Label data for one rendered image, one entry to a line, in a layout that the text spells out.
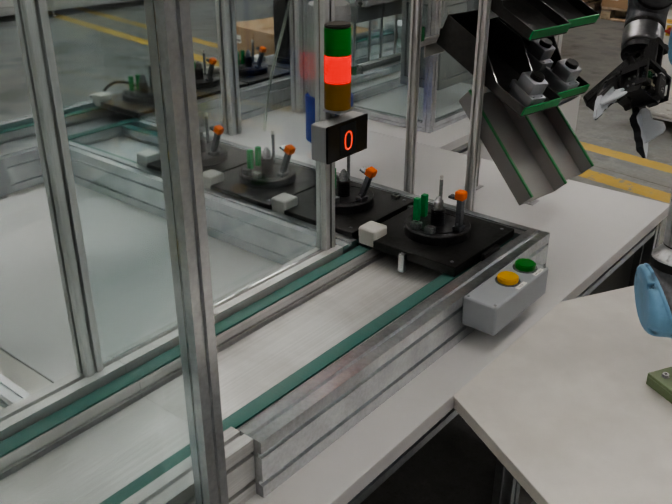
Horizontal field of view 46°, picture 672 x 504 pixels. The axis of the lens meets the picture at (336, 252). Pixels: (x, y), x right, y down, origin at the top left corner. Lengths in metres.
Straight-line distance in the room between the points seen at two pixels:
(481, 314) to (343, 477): 0.43
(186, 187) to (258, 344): 0.63
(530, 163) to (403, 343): 0.71
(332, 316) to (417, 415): 0.27
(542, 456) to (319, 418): 0.35
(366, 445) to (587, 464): 0.34
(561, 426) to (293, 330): 0.49
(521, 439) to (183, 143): 0.76
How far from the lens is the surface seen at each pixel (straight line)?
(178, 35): 0.79
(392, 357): 1.33
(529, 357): 1.51
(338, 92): 1.48
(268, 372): 1.33
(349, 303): 1.52
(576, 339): 1.59
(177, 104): 0.79
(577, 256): 1.91
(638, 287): 1.38
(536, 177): 1.89
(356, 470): 1.23
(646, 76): 1.57
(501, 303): 1.46
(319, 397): 1.20
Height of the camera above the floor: 1.67
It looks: 26 degrees down
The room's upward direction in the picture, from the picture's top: straight up
